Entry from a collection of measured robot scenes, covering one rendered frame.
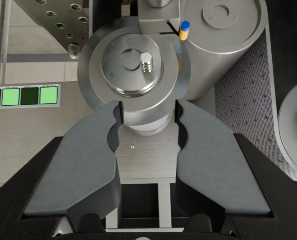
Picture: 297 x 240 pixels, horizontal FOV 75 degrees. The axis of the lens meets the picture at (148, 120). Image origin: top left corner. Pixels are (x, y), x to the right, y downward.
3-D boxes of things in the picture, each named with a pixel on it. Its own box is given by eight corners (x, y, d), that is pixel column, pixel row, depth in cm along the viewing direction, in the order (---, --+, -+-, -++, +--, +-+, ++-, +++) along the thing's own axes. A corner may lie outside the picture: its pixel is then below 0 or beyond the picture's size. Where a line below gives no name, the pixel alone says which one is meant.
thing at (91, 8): (93, -70, 29) (92, 44, 27) (121, 25, 53) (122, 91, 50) (89, -69, 29) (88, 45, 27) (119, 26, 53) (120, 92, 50)
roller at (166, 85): (173, 21, 25) (182, 107, 24) (165, 84, 51) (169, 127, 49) (86, 30, 25) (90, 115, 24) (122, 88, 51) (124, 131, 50)
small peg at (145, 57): (142, 48, 20) (154, 54, 20) (144, 60, 23) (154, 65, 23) (136, 60, 20) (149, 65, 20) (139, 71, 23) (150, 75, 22)
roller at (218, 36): (262, -33, 26) (272, 51, 25) (210, 55, 51) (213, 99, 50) (173, -26, 27) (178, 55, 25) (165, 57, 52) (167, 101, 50)
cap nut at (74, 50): (77, 43, 59) (76, 57, 59) (81, 49, 63) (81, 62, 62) (65, 44, 59) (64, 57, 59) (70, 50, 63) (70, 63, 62)
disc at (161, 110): (184, 10, 26) (197, 120, 23) (184, 12, 26) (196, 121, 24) (75, 21, 26) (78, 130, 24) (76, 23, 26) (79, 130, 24)
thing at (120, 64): (116, 23, 24) (173, 45, 23) (119, 32, 25) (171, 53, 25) (89, 77, 23) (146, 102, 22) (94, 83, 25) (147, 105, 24)
